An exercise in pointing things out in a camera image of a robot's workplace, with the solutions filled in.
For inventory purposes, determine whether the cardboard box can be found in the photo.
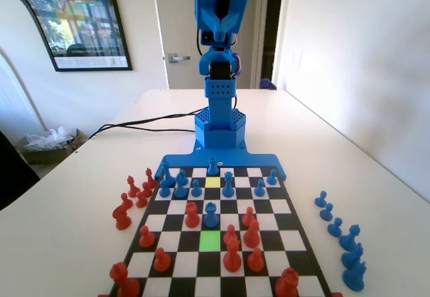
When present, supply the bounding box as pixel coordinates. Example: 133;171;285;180
15;127;89;165

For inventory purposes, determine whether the blue chess queen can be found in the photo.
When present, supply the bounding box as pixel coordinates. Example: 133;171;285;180
221;171;235;199

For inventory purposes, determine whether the blue chess bishop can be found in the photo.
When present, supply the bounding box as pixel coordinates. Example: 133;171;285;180
338;224;361;253

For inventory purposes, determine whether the red chess rook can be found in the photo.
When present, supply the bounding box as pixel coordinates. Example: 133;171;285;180
274;267;300;297
183;202;202;229

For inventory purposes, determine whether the black table cable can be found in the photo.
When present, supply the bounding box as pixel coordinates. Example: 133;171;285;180
87;108;205;142
100;124;198;133

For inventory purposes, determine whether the black white chess board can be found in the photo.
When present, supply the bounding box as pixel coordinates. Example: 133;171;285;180
107;165;333;297

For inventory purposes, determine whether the blue chess king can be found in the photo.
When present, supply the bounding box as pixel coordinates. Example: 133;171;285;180
160;159;175;187

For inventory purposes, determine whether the white door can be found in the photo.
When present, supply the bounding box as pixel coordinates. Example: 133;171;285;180
151;0;266;90

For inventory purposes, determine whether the red chess queen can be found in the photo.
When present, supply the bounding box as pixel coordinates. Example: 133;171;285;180
222;236;243;273

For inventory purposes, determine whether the red chess bishop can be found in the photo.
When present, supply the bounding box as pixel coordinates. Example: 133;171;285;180
144;167;158;189
126;175;141;198

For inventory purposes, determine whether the moved blue pawn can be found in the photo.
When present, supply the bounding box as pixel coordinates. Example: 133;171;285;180
204;202;219;228

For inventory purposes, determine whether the framed wall poster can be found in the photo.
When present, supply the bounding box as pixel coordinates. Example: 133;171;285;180
0;0;133;73

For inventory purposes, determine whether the small blue printed part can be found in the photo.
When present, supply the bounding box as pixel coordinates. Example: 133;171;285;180
259;77;278;91

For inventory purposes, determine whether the white arched panel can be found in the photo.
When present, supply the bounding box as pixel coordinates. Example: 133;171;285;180
0;0;58;133

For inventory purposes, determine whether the clear plastic bag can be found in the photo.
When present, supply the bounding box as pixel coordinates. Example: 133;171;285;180
23;126;75;152

